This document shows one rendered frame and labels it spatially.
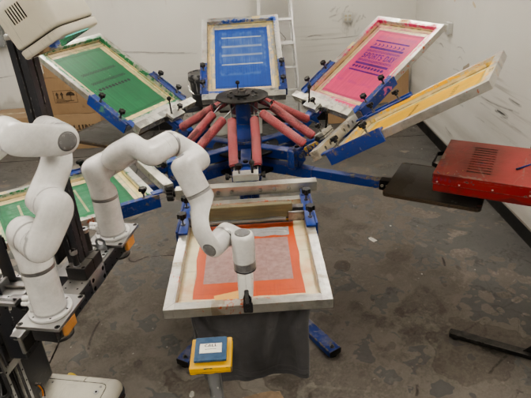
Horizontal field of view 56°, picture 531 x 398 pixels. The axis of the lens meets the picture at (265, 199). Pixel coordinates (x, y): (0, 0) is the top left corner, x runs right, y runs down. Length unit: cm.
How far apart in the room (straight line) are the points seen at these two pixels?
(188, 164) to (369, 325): 190
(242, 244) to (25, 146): 68
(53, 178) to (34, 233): 16
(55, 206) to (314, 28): 510
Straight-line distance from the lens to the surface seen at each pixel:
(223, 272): 198
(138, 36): 629
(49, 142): 137
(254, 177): 246
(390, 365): 296
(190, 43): 622
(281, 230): 220
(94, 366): 315
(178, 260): 202
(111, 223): 192
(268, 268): 197
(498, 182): 239
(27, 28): 143
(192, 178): 158
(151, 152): 160
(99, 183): 184
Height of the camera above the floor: 210
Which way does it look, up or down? 28 degrees down
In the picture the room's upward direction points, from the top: 3 degrees counter-clockwise
